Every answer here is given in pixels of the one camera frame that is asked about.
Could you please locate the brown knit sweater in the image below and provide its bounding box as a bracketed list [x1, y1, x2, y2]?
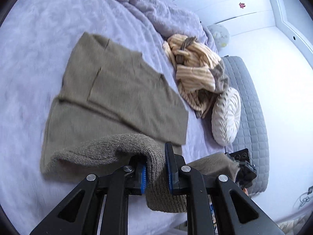
[40, 31, 241, 213]

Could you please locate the striped beige clothing pile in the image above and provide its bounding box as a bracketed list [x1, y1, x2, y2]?
[163, 34, 229, 118]

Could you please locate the person's left hand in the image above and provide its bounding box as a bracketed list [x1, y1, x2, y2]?
[242, 188, 249, 196]

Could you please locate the grey quilted headboard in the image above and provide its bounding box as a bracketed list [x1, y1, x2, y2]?
[222, 56, 270, 196]

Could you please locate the round cream pleated pillow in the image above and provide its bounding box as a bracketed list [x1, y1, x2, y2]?
[211, 87, 241, 146]

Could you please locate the lavender embossed bed blanket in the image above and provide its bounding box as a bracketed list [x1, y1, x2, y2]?
[1, 0, 215, 234]

